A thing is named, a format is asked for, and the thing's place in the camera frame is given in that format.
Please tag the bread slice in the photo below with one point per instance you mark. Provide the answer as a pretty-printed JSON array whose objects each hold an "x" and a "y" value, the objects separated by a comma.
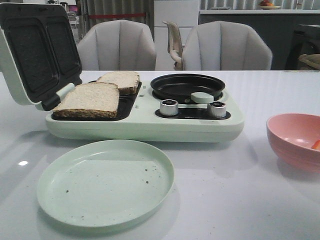
[
  {"x": 126, "y": 81},
  {"x": 90, "y": 100}
]

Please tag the pink bowl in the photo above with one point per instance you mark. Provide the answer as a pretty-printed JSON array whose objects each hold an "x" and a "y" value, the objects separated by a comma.
[{"x": 291, "y": 136}]

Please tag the green breakfast maker lid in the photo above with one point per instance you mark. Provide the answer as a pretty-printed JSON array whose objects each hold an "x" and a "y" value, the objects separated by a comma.
[{"x": 39, "y": 59}]

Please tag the shrimp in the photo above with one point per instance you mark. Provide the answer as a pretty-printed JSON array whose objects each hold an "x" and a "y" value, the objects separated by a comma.
[{"x": 316, "y": 145}]

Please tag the green breakfast maker base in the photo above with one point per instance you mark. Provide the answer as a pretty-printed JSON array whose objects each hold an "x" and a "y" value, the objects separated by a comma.
[{"x": 143, "y": 124}]

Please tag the silver left knob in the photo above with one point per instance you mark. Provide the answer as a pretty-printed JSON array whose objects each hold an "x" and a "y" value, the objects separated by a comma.
[{"x": 169, "y": 107}]

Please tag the silver knob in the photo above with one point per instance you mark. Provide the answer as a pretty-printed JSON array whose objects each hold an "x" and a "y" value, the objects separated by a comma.
[
  {"x": 169, "y": 107},
  {"x": 216, "y": 109}
]

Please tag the black round frying pan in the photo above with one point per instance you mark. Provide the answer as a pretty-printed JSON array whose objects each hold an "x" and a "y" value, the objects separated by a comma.
[{"x": 180, "y": 86}]

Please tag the silver right knob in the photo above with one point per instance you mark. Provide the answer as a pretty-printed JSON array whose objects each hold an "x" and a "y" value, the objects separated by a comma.
[{"x": 216, "y": 109}]

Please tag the white office chair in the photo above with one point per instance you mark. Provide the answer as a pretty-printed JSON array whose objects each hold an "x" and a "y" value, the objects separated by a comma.
[{"x": 175, "y": 46}]

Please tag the light green round plate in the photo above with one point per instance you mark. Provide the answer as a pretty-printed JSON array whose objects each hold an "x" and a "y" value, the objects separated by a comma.
[{"x": 109, "y": 184}]

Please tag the grey armchair left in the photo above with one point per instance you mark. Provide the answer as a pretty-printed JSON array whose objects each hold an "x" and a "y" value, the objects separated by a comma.
[{"x": 118, "y": 45}]

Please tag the grey armchair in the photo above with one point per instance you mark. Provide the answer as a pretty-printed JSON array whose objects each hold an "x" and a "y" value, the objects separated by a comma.
[
  {"x": 118, "y": 45},
  {"x": 225, "y": 46}
]

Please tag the grey armchair right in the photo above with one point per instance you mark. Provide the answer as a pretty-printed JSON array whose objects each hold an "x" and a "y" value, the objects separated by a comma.
[{"x": 225, "y": 46}]

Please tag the white refrigerator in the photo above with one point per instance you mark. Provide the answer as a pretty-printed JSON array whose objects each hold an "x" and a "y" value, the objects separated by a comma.
[{"x": 185, "y": 13}]

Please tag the red barrier belt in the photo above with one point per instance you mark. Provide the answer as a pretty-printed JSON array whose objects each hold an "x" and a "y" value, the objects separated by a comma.
[{"x": 118, "y": 16}]

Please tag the grey curtain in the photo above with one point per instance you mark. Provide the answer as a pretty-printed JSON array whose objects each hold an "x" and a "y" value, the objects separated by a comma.
[{"x": 109, "y": 7}]

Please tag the dark kitchen counter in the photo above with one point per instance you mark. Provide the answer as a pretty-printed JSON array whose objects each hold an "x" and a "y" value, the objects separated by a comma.
[{"x": 275, "y": 27}]

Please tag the fruit plate on counter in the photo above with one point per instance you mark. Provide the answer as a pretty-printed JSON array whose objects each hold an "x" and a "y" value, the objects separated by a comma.
[{"x": 268, "y": 5}]

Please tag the beige cloth item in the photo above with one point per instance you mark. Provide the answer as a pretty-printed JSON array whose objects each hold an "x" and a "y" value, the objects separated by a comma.
[{"x": 311, "y": 60}]

